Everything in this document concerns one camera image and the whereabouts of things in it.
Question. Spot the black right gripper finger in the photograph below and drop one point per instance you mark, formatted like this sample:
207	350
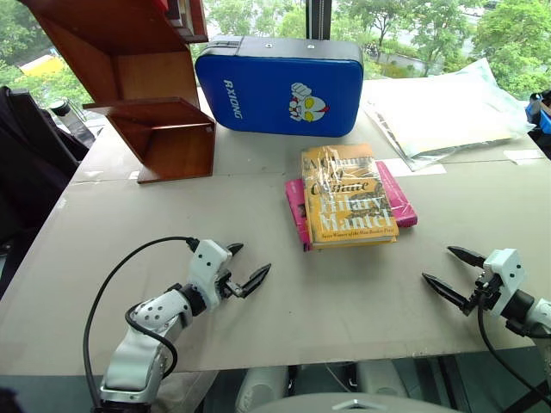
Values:
469	258
447	290

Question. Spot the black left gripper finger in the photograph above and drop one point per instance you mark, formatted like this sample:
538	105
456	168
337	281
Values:
256	280
235	248

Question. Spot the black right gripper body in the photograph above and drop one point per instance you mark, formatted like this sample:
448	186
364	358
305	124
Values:
484	294

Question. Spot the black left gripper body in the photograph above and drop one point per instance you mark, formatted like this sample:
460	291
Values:
226	286

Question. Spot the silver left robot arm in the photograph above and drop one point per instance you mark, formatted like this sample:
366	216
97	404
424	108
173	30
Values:
138	357

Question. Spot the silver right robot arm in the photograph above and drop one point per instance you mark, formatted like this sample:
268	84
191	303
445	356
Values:
540	316

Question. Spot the pink book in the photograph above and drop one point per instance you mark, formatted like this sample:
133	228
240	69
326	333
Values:
398	198

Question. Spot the yellow Hilary Mantel book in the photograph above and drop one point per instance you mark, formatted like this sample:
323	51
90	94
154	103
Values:
344	206

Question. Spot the brown wooden bookshelf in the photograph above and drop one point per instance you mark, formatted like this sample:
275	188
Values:
150	73

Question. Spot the white rounded robot part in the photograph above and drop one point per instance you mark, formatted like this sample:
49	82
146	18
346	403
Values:
381	378
262	385

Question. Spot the small white tape piece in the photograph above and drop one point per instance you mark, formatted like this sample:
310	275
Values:
134	175

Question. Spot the clear plastic bag with paper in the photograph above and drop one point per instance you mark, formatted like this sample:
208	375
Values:
452	112

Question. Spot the grey rounded robot body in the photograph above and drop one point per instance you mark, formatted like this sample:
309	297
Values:
353	405

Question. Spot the blue RXIONG pad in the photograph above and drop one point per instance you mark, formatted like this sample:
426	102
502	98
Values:
267	99

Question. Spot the black and blue device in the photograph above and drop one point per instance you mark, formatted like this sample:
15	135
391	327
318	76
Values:
541	116

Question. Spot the clear water bottle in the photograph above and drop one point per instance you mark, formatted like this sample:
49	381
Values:
64	112

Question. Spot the black garment on chair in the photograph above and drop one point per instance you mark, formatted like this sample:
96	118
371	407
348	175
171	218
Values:
26	172

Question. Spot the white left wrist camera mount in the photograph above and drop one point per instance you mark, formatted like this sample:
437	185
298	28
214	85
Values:
208	262

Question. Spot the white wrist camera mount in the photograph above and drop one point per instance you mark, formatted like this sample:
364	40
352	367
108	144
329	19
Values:
208	262
508	271

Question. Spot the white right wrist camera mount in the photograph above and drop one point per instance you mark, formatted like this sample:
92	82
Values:
508	271

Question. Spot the black window frame post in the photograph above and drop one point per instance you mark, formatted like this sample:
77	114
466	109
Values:
318	19

